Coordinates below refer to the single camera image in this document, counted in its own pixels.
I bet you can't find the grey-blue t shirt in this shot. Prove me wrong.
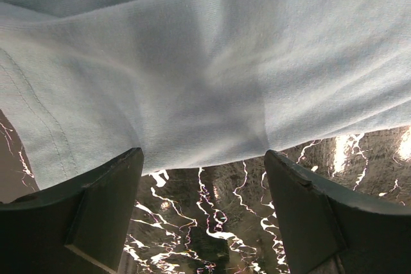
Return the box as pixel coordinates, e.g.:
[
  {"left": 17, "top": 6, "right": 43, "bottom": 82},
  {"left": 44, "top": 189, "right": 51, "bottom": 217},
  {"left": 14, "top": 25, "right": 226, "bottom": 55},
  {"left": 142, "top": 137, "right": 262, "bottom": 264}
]
[{"left": 1, "top": 0, "right": 410, "bottom": 189}]

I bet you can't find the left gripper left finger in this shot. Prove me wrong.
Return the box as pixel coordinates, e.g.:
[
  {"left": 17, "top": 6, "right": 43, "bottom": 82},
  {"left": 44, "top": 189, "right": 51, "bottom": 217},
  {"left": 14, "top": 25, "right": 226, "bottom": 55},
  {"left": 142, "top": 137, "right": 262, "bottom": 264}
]
[{"left": 1, "top": 148, "right": 144, "bottom": 274}]

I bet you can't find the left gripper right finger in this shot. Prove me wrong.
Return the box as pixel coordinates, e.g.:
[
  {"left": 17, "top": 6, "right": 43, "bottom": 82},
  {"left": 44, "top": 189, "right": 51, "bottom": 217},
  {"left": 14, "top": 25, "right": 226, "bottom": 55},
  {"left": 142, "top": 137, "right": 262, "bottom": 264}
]
[{"left": 265, "top": 150, "right": 410, "bottom": 273}]

